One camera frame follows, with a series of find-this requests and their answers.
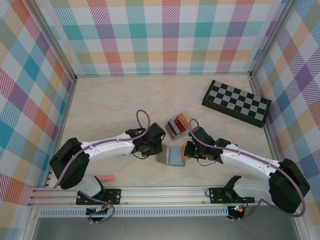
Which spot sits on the beige gold card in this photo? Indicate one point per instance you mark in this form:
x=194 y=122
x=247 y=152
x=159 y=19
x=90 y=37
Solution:
x=184 y=118

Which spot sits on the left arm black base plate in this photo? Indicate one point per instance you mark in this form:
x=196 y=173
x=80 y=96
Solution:
x=113 y=196

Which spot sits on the silver grey card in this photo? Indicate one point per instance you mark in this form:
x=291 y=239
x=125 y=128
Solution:
x=170 y=128

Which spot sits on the light blue card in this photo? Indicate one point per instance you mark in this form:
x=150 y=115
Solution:
x=174 y=156

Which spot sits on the aluminium frame post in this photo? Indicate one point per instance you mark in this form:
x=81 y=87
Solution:
x=51 y=37
x=272 y=37

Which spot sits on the aluminium mounting rail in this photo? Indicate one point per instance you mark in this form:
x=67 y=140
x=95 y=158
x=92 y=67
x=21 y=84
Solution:
x=162 y=193

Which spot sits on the red card white print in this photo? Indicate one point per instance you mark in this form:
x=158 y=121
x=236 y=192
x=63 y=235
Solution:
x=180 y=124

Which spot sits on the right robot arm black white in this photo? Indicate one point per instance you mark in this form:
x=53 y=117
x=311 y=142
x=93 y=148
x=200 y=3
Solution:
x=287 y=185

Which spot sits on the pink cylinder marker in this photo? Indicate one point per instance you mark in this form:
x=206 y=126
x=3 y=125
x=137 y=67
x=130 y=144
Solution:
x=107 y=177

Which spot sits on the black grey folding chessboard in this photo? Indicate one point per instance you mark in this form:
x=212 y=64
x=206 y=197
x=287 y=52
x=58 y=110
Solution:
x=237 y=100

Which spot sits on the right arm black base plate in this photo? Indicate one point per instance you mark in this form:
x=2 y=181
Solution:
x=217 y=195

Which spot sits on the aluminium frame back bar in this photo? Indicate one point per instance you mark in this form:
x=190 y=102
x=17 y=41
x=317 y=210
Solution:
x=162 y=75

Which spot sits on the grey card holder wallet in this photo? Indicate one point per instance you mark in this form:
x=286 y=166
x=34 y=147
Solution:
x=162 y=160

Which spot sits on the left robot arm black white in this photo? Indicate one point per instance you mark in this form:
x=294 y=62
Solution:
x=72 y=162

